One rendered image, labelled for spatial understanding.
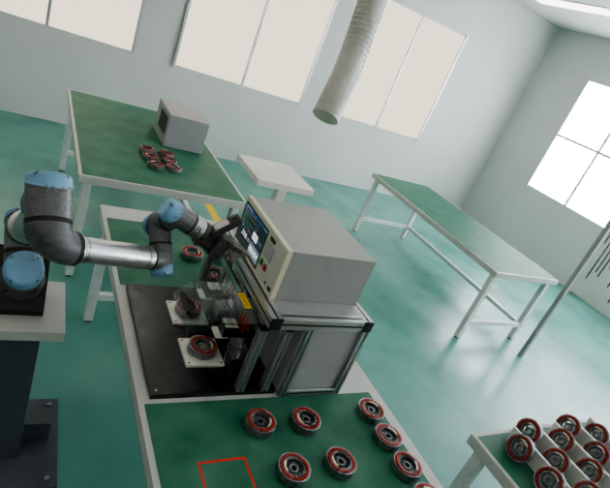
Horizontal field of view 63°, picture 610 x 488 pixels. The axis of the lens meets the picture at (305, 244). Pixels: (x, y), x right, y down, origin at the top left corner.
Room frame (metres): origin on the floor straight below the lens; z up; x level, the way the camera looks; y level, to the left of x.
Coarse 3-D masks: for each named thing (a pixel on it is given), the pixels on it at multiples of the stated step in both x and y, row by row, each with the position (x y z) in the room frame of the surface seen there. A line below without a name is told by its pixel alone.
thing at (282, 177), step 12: (240, 156) 2.73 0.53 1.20; (252, 168) 2.59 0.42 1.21; (264, 168) 2.68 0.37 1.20; (276, 168) 2.77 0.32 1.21; (288, 168) 2.87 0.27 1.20; (264, 180) 2.49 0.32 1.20; (276, 180) 2.56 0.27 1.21; (288, 180) 2.65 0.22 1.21; (300, 180) 2.74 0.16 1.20; (276, 192) 2.83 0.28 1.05; (300, 192) 2.61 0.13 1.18; (312, 192) 2.65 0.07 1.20
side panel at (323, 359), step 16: (304, 336) 1.51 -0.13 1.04; (320, 336) 1.56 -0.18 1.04; (336, 336) 1.60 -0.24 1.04; (352, 336) 1.64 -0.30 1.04; (304, 352) 1.52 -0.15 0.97; (320, 352) 1.58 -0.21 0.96; (336, 352) 1.62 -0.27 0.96; (352, 352) 1.65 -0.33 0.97; (304, 368) 1.56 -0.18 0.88; (320, 368) 1.60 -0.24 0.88; (336, 368) 1.64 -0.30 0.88; (288, 384) 1.52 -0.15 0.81; (304, 384) 1.58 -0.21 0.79; (320, 384) 1.62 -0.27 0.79; (336, 384) 1.65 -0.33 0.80
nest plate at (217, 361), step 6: (180, 342) 1.54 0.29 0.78; (186, 342) 1.55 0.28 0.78; (180, 348) 1.51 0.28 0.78; (186, 348) 1.52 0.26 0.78; (186, 354) 1.49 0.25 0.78; (216, 354) 1.55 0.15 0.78; (186, 360) 1.46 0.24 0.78; (192, 360) 1.47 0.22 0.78; (198, 360) 1.48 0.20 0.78; (204, 360) 1.50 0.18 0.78; (210, 360) 1.51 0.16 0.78; (216, 360) 1.52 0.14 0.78; (222, 360) 1.54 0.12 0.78; (186, 366) 1.44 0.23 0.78; (192, 366) 1.45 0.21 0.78; (198, 366) 1.46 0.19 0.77; (204, 366) 1.48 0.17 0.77; (210, 366) 1.49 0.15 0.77; (216, 366) 1.50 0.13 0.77; (222, 366) 1.52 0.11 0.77
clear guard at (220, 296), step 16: (192, 288) 1.49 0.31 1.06; (208, 288) 1.52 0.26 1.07; (224, 288) 1.56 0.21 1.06; (240, 288) 1.61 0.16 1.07; (192, 304) 1.42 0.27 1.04; (208, 304) 1.42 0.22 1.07; (224, 304) 1.46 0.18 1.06; (240, 304) 1.50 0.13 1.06; (192, 320) 1.35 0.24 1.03; (208, 320) 1.34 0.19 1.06; (224, 320) 1.37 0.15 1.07; (240, 320) 1.41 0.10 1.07; (256, 320) 1.44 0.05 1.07
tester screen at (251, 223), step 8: (248, 208) 1.85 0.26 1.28; (248, 216) 1.83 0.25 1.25; (256, 216) 1.78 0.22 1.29; (248, 224) 1.81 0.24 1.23; (256, 224) 1.76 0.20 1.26; (240, 232) 1.84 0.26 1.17; (248, 232) 1.79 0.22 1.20; (256, 232) 1.74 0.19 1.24; (264, 232) 1.69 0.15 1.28; (240, 240) 1.82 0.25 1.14; (248, 240) 1.77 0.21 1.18; (264, 240) 1.67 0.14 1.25; (256, 248) 1.70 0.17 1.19
